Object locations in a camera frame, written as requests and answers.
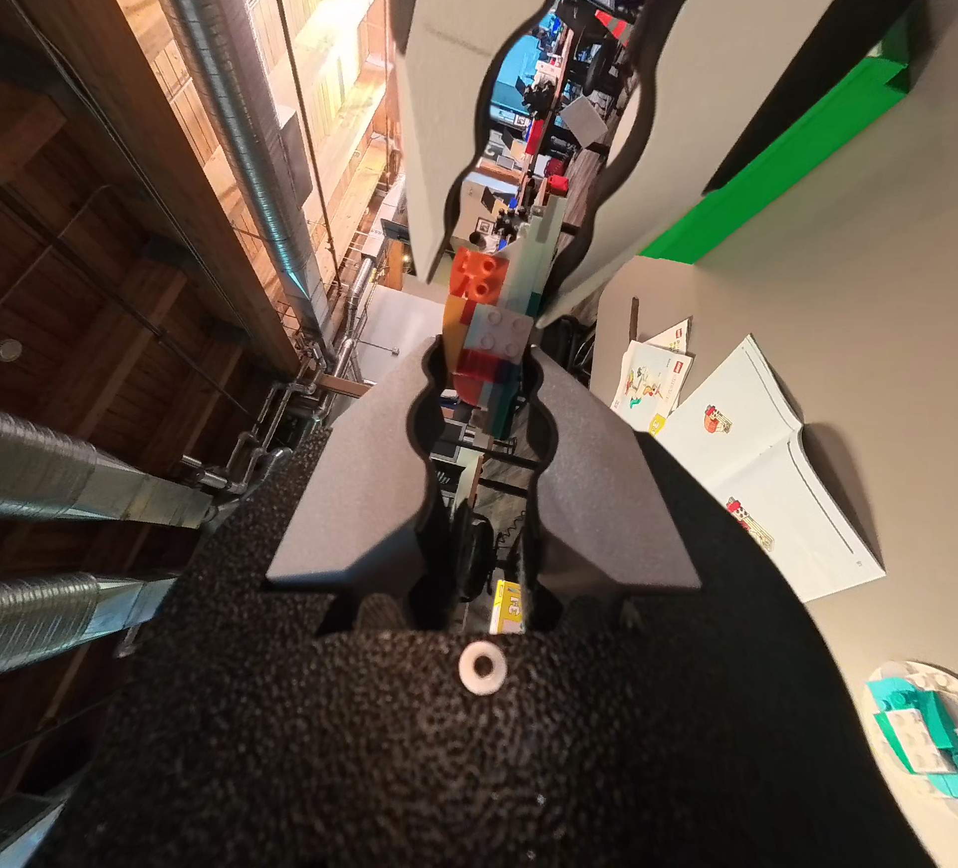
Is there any green plastic bin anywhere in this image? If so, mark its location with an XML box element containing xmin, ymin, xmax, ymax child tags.
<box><xmin>640</xmin><ymin>22</ymin><xmax>910</xmax><ymax>263</ymax></box>

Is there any open instruction booklet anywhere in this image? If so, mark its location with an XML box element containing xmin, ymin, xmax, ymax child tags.
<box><xmin>651</xmin><ymin>333</ymin><xmax>888</xmax><ymax>603</ymax></box>

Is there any small closed instruction booklet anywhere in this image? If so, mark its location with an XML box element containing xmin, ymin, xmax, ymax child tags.
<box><xmin>645</xmin><ymin>316</ymin><xmax>693</xmax><ymax>360</ymax></box>
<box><xmin>610</xmin><ymin>340</ymin><xmax>696</xmax><ymax>435</ymax></box>

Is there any silver spiral ventilation duct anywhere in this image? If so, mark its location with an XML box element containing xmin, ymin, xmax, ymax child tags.
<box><xmin>138</xmin><ymin>0</ymin><xmax>338</xmax><ymax>360</ymax></box>

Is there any grey tilted box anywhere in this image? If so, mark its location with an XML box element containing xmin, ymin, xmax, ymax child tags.
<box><xmin>560</xmin><ymin>96</ymin><xmax>609</xmax><ymax>152</ymax></box>

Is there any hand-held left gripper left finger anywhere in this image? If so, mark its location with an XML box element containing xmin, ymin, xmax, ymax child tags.
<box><xmin>265</xmin><ymin>335</ymin><xmax>455</xmax><ymax>601</ymax></box>

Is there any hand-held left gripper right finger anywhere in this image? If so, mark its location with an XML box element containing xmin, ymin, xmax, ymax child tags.
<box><xmin>524</xmin><ymin>346</ymin><xmax>703</xmax><ymax>615</ymax></box>

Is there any yellow lego box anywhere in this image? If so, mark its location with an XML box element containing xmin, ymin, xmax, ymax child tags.
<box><xmin>490</xmin><ymin>580</ymin><xmax>525</xmax><ymax>635</ymax></box>

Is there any round white lego base build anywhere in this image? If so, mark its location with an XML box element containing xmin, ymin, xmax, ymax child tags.
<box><xmin>864</xmin><ymin>658</ymin><xmax>958</xmax><ymax>802</ymax></box>

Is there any colourful lego model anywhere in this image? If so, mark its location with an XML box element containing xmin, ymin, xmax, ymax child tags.
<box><xmin>442</xmin><ymin>172</ymin><xmax>570</xmax><ymax>435</ymax></box>

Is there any large silver duct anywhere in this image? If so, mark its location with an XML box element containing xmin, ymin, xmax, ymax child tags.
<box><xmin>0</xmin><ymin>410</ymin><xmax>220</xmax><ymax>532</ymax></box>
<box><xmin>0</xmin><ymin>569</ymin><xmax>181</xmax><ymax>676</ymax></box>

